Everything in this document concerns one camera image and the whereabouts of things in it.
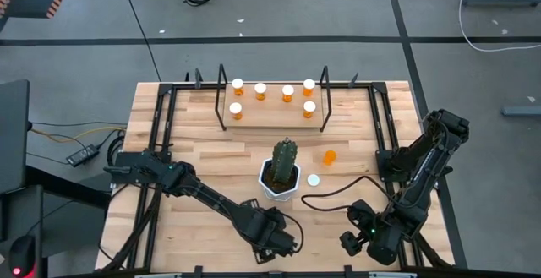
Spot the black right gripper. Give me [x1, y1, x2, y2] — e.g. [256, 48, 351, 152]
[341, 221, 405, 267]

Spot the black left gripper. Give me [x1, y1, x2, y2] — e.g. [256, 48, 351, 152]
[243, 199, 297, 265]

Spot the white hexagonal plant pot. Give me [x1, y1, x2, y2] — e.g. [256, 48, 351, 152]
[258, 157, 302, 203]

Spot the green cactus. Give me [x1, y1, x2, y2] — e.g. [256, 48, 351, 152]
[270, 137, 299, 188]

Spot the black power adapter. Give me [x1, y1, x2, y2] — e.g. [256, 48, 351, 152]
[66, 144, 101, 168]

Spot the grey metal floor bar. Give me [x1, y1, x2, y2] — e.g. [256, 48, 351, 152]
[501, 106, 541, 117]

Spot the black computer mouse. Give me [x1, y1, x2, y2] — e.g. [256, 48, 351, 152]
[8, 234, 37, 278]

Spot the dark grey side desk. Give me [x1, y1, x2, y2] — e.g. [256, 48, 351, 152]
[0, 183, 46, 278]

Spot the dark grey monitor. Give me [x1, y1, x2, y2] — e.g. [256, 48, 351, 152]
[0, 79, 31, 194]

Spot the black left wrist camera cable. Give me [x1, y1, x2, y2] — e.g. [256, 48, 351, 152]
[278, 212, 306, 253]

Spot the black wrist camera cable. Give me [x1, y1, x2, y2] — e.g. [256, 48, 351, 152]
[278, 212, 306, 253]
[299, 175, 394, 214]

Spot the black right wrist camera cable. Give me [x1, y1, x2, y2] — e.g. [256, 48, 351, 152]
[299, 175, 394, 214]

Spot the yellow cable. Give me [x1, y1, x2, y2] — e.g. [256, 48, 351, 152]
[30, 125, 128, 144]

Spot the thin black cable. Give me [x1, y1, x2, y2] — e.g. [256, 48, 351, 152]
[30, 120, 128, 128]

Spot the white floor cable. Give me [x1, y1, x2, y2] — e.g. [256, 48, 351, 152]
[457, 0, 541, 53]

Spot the long black floor cable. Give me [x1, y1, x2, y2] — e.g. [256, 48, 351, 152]
[118, 0, 162, 82]

